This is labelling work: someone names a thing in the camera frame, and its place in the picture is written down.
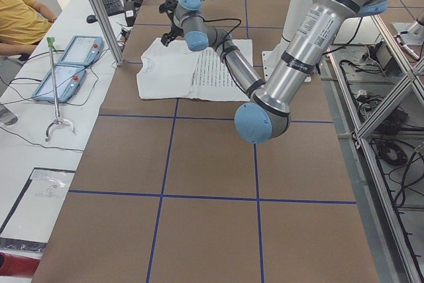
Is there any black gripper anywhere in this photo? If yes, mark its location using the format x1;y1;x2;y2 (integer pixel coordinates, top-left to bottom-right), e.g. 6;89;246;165
161;22;183;46

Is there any white long-sleeve printed shirt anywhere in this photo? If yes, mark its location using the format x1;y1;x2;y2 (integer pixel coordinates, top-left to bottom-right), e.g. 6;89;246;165
136;38;248;101

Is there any black power adapter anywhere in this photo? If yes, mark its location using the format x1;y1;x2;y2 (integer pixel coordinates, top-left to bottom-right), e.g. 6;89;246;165
124;0;136;27

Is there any black computer keyboard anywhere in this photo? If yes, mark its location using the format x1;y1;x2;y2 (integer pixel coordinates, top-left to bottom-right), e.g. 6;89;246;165
101;0;125;17

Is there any black computer mouse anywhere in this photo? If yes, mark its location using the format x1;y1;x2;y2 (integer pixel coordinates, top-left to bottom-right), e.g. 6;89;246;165
86;15;97;24

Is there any upper blue teach pendant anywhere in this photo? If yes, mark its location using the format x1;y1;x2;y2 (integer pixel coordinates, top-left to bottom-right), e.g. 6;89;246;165
58;35;104;67

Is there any blue teach pendant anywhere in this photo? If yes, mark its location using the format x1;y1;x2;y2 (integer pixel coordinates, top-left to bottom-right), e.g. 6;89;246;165
58;35;104;67
31;64;85;103

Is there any lower blue teach pendant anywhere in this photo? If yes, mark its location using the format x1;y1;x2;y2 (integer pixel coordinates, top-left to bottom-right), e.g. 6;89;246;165
31;64;85;103

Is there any metal reacher grabber tool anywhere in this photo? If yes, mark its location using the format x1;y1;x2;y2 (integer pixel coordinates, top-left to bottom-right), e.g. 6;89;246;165
45;37;76;142

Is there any person in yellow shirt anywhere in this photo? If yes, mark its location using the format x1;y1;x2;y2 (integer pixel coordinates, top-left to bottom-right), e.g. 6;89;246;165
1;0;58;56

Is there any clear water bottle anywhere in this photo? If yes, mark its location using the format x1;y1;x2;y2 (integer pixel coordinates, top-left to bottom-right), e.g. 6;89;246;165
0;104;18;126

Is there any red fire extinguisher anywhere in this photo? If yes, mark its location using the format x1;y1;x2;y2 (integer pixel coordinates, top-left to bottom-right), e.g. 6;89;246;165
0;253;40;278

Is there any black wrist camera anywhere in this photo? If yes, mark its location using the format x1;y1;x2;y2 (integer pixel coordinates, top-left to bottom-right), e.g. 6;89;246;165
159;0;178;17

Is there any aluminium frame post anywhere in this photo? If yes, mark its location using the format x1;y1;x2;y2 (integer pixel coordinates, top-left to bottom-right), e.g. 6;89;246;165
88;0;123;66

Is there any black desk cable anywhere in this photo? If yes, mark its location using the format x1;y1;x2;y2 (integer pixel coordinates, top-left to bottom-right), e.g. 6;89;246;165
0;123;84;154

